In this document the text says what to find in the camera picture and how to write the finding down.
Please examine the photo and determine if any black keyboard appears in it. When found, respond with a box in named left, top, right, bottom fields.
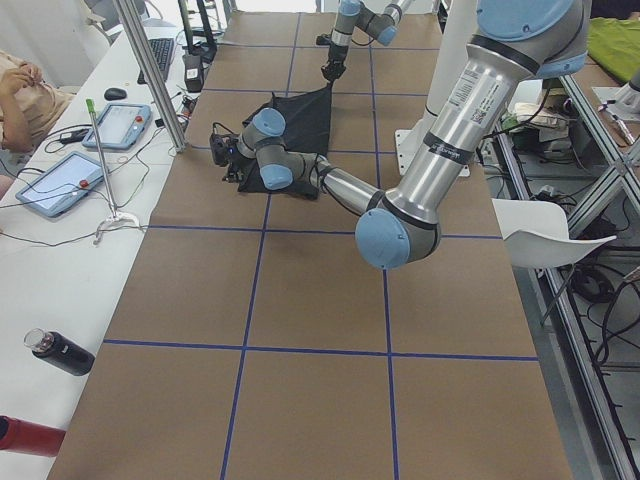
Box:
left=148, top=38, right=175, bottom=81

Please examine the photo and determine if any seated person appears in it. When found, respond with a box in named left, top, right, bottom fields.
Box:
left=1, top=51, right=74, bottom=154

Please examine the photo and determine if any red bottle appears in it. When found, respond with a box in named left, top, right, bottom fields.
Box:
left=1, top=415, right=66, bottom=457

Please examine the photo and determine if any black power adapter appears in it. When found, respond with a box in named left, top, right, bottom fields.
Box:
left=182, top=54, right=204, bottom=93

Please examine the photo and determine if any metal stand with green tip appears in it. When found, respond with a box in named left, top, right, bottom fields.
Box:
left=86, top=98, right=141, bottom=246

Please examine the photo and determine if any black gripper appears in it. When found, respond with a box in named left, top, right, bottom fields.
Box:
left=321, top=44, right=348, bottom=83
left=223, top=147, right=255, bottom=183

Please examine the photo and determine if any grey aluminium frame post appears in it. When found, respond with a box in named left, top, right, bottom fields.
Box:
left=114, top=0, right=186, bottom=153

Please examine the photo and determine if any white chair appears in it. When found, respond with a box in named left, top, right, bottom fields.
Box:
left=492, top=198, right=616, bottom=269

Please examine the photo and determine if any green cloth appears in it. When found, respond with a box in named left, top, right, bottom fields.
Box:
left=587, top=18, right=639, bottom=83

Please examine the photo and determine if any blue teach pendant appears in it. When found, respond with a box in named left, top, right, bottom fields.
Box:
left=15, top=152, right=103, bottom=218
left=90, top=102, right=152, bottom=151

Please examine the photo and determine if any blue teach pendant far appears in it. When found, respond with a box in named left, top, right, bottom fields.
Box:
left=90, top=102, right=152, bottom=151

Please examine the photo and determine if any blue teach pendant near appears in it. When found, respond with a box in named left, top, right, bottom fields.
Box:
left=15, top=152, right=103, bottom=218

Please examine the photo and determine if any black computer mouse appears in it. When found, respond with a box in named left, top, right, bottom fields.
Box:
left=103, top=87, right=127, bottom=101

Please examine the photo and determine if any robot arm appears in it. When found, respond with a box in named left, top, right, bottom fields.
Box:
left=210, top=1, right=591, bottom=269
left=316, top=0, right=413, bottom=84

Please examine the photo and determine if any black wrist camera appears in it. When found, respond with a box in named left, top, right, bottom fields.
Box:
left=209, top=132, right=238, bottom=167
left=316, top=33, right=331, bottom=46

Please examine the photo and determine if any black water bottle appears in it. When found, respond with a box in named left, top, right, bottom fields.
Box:
left=23, top=328, right=95, bottom=376

